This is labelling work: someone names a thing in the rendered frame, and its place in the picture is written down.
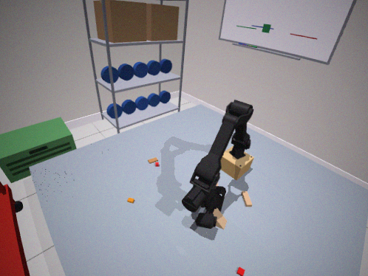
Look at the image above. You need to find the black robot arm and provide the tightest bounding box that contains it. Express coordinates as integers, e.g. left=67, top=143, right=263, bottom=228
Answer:
left=182, top=100, right=253, bottom=213

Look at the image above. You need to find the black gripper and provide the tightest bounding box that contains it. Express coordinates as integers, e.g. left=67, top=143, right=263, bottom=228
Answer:
left=196, top=186, right=226, bottom=229

